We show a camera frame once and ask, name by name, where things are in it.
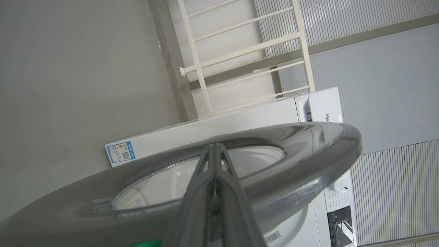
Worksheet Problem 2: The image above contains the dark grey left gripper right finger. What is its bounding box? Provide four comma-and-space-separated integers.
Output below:
214, 143, 266, 247

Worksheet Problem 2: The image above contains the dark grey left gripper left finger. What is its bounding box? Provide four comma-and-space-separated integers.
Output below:
164, 144, 220, 247

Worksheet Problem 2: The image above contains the round washing machine door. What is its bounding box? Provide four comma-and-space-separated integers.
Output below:
0, 122, 364, 247

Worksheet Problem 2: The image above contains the white front-load washing machine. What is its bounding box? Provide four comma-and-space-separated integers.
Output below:
105, 87, 358, 247

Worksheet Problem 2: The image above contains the blue energy label sticker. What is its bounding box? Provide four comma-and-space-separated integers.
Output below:
106, 141, 136, 164

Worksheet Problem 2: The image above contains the white metal railing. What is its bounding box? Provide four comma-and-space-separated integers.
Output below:
177, 0, 316, 117

